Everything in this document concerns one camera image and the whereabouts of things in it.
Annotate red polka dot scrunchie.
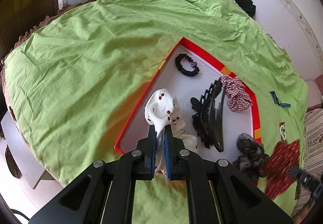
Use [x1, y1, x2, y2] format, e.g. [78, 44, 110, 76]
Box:
[263, 140, 300, 200]

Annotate black grey organza scrunchie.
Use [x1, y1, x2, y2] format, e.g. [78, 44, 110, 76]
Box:
[233, 133, 269, 182]

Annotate pearl bracelet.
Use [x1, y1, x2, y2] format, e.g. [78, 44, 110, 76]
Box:
[279, 121, 289, 144]

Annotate black hair claw clips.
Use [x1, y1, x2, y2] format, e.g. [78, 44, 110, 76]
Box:
[191, 79, 225, 152]

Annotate red plaid scrunchie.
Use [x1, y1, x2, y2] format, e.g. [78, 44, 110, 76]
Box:
[221, 75, 252, 112]

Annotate white cherry print scrunchie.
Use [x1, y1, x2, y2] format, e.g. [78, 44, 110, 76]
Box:
[145, 89, 198, 175]

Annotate black beaded hair tie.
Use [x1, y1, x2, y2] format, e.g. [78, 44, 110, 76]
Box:
[175, 53, 200, 77]

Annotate striped floral pillow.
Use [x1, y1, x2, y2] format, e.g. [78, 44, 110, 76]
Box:
[292, 108, 323, 212]

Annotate red tray box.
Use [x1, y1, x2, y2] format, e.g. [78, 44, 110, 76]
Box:
[114, 37, 262, 184]

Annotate pink quilted headboard cushion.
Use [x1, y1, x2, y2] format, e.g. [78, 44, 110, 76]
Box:
[306, 80, 322, 111]

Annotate green bed cover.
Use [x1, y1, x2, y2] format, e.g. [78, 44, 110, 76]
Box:
[3, 0, 309, 224]

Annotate blue striped strap watch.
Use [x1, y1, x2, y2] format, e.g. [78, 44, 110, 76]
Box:
[269, 91, 291, 108]

